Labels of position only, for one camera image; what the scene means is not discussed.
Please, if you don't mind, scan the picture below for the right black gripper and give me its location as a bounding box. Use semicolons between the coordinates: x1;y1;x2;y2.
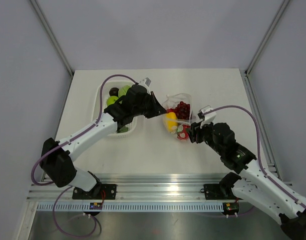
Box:
185;117;225;156

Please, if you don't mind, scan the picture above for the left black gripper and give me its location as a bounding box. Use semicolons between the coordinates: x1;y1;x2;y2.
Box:
133;91;167;119

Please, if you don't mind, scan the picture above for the yellow bell pepper toy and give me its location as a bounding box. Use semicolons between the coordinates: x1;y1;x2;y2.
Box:
163;111;178;133

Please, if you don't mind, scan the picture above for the clear zip top bag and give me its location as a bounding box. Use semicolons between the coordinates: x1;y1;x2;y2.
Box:
162;93;194;141

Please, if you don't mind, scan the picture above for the dark red grape bunch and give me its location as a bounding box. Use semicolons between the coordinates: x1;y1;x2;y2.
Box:
173;101;190;120

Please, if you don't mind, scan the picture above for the red bell pepper toy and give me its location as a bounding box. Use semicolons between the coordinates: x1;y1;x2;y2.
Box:
177;131;189;141

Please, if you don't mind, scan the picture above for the red dragon fruit toy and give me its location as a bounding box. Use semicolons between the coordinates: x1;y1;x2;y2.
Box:
167;108;187;134

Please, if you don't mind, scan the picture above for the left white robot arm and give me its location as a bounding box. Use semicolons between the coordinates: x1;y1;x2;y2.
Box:
39;84;167;199

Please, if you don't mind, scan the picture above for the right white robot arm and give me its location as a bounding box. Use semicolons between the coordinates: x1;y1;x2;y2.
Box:
187;122;306;240

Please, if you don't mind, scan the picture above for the green cabbage toy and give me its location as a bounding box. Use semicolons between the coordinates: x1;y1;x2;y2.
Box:
118;85;131;98

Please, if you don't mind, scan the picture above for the green grape leaf toy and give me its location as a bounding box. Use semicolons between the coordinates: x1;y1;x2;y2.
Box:
117;126;129;133

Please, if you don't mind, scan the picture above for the green apple toy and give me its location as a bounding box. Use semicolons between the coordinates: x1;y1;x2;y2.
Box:
106;95;119;106

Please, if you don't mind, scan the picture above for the white perforated plastic basket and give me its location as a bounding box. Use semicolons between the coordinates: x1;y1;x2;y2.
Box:
91;78;137;138

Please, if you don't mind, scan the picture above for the right small circuit board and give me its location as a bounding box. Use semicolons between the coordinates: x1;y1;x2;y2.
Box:
223;202;240;215

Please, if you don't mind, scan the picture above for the small circuit board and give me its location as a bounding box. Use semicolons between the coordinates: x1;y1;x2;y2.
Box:
89;202;103;210
223;202;240;215

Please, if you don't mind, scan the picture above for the left small circuit board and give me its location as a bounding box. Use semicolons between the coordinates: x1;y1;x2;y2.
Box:
89;202;103;210

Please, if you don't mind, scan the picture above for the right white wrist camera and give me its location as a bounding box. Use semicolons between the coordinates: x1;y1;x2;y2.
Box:
197;105;217;127

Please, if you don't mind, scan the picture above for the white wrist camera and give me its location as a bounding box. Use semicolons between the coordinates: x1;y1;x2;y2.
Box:
197;105;217;127
138;77;151;89

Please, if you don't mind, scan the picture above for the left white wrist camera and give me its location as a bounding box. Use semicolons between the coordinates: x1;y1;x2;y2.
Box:
138;77;151;89

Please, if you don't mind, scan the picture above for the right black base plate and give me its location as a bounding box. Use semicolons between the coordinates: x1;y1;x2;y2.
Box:
200;183;238;201

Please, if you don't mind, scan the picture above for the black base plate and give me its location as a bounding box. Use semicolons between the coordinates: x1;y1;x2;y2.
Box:
200;183;238;201
72;183;117;200

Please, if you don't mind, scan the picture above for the aluminium mounting rail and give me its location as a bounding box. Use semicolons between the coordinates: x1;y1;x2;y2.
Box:
26;173;227;202

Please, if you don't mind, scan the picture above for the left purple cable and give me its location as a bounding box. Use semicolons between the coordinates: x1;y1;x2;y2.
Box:
30;74;141;237

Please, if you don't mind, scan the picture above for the purple cable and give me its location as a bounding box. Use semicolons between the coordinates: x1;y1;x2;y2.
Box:
30;74;141;237
201;105;306;218

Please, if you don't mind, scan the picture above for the right aluminium frame post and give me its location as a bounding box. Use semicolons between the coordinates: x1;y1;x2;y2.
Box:
245;0;292;77

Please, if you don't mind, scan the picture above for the aluminium frame post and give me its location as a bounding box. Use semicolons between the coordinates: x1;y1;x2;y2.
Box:
245;0;292;77
28;0;74;79

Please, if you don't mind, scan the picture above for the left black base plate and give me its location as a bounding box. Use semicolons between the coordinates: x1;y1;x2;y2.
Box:
72;183;117;200

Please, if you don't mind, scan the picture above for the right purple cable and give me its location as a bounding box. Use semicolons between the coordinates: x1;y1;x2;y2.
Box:
201;105;306;218

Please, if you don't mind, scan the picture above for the white slotted cable duct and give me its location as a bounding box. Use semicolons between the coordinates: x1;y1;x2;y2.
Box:
37;202;224;213

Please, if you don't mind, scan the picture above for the left aluminium frame post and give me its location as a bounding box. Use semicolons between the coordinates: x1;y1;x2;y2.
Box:
28;0;74;79

